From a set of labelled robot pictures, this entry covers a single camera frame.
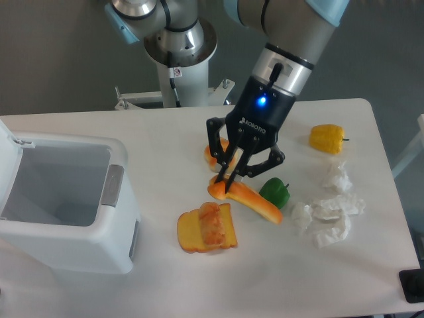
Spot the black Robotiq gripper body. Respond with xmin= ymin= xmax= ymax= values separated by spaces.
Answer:
xmin=225 ymin=76 xmax=296 ymax=154

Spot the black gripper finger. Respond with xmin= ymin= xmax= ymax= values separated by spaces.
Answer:
xmin=225 ymin=143 xmax=285 ymax=193
xmin=206 ymin=117 xmax=239 ymax=184

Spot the long orange baguette bread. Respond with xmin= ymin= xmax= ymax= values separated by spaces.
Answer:
xmin=207 ymin=176 xmax=283 ymax=225

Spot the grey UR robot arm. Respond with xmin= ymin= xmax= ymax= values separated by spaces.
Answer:
xmin=105 ymin=1 xmax=348 ymax=186

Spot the braided round bread roll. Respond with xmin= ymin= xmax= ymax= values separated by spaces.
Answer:
xmin=203 ymin=137 xmax=240 ymax=174

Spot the white plastic trash can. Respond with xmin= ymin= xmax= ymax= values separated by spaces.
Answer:
xmin=1 ymin=125 xmax=140 ymax=274

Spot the green bell pepper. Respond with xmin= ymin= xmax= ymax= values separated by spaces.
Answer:
xmin=259 ymin=178 xmax=290 ymax=209

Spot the crumpled white tissue small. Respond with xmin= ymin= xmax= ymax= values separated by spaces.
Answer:
xmin=291 ymin=202 xmax=312 ymax=231

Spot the yellow bell pepper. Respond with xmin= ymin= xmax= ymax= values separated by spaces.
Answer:
xmin=309 ymin=124 xmax=349 ymax=154

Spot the yellow toast slice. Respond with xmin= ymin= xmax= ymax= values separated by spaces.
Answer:
xmin=177 ymin=202 xmax=238 ymax=252

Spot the crumpled white tissue upper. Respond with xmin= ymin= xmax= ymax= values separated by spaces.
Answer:
xmin=322 ymin=161 xmax=352 ymax=194

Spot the crumpled white tissue large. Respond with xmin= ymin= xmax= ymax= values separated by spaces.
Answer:
xmin=310 ymin=193 xmax=366 ymax=248

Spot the white furniture edge right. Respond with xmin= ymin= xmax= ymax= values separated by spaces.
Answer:
xmin=392 ymin=114 xmax=423 ymax=179

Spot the black device at edge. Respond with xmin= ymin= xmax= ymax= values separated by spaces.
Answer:
xmin=398 ymin=268 xmax=423 ymax=303

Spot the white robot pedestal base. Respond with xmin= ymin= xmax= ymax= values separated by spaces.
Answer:
xmin=115 ymin=18 xmax=235 ymax=111

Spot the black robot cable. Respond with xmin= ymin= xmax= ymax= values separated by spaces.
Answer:
xmin=167 ymin=51 xmax=182 ymax=108

